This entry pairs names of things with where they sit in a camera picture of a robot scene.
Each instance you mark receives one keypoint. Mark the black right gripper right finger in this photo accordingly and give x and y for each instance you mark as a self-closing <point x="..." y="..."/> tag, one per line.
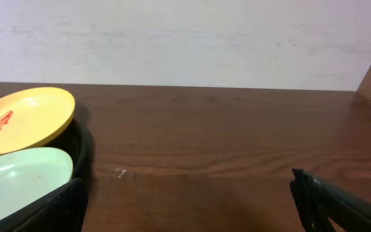
<point x="319" y="203"/>

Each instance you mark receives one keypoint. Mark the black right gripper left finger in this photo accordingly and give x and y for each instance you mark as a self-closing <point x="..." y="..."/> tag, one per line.
<point x="61" y="210"/>

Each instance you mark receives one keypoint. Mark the light green plate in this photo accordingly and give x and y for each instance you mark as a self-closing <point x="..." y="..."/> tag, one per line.
<point x="14" y="197"/>

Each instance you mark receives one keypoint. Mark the black round tray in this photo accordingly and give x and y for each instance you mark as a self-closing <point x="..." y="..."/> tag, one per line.
<point x="77" y="145"/>

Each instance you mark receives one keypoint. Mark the yellow plate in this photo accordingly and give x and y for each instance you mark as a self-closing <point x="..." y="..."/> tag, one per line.
<point x="34" y="117"/>

